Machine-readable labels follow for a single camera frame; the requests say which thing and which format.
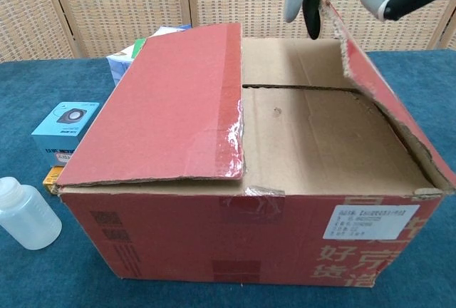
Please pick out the red cardboard shipping box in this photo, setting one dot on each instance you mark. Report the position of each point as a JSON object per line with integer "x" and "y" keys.
{"x": 171, "y": 236}

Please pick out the light blue speaker box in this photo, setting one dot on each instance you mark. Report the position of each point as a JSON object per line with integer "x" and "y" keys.
{"x": 58, "y": 133}

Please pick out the small yellow brown box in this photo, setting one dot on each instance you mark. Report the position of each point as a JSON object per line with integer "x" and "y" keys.
{"x": 49, "y": 179}

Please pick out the green printed packet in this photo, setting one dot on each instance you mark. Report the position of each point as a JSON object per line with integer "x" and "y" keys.
{"x": 137, "y": 49}

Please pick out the woven wooden folding screen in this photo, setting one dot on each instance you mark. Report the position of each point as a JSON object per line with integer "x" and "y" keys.
{"x": 124, "y": 5}

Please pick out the white blue carton pack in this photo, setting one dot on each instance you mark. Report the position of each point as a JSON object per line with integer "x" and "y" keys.
{"x": 119, "y": 67}

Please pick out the translucent white plastic bottle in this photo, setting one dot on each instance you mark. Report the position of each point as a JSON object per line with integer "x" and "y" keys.
{"x": 28, "y": 219}

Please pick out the blue carpet table cover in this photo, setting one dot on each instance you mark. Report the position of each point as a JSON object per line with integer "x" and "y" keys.
{"x": 42, "y": 279}

